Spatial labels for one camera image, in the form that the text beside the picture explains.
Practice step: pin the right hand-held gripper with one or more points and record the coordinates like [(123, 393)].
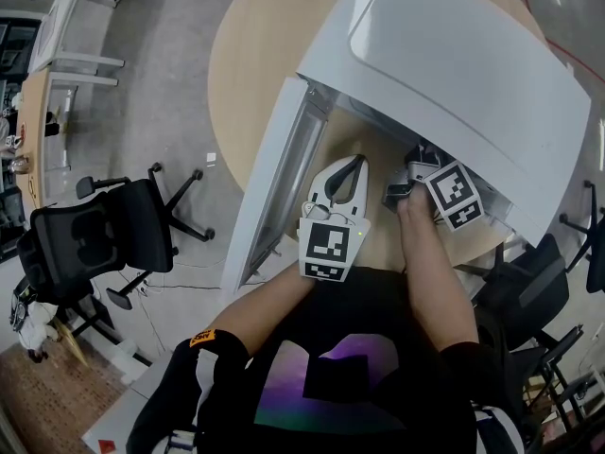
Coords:
[(454, 192)]

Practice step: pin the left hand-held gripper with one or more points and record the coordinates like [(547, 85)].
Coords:
[(326, 244)]

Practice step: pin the white microwave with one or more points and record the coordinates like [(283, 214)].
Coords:
[(439, 64)]

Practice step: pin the person's left forearm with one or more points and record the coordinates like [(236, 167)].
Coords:
[(264, 310)]

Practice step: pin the person's right forearm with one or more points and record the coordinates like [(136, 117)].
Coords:
[(430, 272)]

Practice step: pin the person's black printed shirt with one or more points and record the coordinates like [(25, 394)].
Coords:
[(340, 395)]

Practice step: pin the black mesh office chair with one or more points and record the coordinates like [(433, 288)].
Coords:
[(99, 234)]

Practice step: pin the long wooden table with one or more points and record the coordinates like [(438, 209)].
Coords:
[(35, 126)]

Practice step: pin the white desk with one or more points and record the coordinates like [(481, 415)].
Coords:
[(66, 12)]

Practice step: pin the white and black device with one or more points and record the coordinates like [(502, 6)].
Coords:
[(30, 324)]

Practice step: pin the brown rug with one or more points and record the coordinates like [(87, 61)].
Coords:
[(42, 405)]

